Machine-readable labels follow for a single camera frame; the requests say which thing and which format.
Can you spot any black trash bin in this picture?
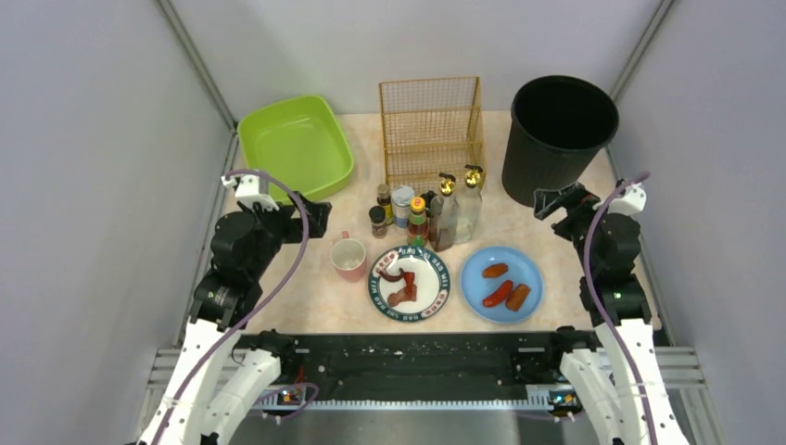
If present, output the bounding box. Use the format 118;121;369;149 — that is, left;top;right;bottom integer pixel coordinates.
501;75;620;207

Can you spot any red sauce bottle yellow cap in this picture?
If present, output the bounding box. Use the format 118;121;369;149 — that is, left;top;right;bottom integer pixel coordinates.
407;197;428;247

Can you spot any white plate green rim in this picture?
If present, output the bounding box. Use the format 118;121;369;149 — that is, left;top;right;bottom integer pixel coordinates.
366;246;451;323

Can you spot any small spice bottle yellow label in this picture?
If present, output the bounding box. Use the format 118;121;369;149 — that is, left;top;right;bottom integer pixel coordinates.
376;184;395;225

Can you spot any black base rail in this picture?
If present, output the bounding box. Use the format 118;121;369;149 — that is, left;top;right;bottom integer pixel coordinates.
275;327;602;402

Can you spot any green plastic basin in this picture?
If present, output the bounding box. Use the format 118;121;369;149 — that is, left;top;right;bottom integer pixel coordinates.
237;95;355;201

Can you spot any clear oil dispenser bottle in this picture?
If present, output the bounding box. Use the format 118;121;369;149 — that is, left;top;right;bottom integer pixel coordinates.
453;164;483;245

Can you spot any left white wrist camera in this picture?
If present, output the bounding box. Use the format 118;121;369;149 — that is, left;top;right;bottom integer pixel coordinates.
222;173;279;212

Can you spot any small dark spice jar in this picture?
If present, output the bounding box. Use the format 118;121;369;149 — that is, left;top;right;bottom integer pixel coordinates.
368;206;387;239

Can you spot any upper sausage piece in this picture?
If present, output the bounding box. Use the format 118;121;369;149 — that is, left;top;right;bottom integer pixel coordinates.
482;262;509;279

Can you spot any red sausage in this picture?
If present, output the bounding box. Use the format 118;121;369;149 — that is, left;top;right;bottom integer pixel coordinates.
482;280;513;308

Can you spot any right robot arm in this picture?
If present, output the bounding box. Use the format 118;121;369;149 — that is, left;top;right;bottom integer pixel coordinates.
534;180;689;444

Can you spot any gold wire rack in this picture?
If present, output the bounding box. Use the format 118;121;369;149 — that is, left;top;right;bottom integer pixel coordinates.
378;76;487;194

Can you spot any dark sauce dispenser bottle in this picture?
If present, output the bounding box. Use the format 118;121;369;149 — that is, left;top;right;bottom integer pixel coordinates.
429;172;458;252

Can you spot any pink mug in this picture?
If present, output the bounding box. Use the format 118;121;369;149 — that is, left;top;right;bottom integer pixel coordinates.
330;231;367;283

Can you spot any meat scrap on plate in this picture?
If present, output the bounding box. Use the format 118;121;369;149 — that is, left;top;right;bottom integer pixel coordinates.
377;268;417;307

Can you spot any glass jar black lid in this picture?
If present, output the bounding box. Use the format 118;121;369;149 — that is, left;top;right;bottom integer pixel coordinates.
420;190;437;213

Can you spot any brown sausage piece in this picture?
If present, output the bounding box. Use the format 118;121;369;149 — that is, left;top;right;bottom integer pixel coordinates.
505;284;531;312

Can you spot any blue plate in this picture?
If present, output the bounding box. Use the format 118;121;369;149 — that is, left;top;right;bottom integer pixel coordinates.
460;246;545;324

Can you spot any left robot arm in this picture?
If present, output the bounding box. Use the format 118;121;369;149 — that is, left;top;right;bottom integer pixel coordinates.
137;199;332;444

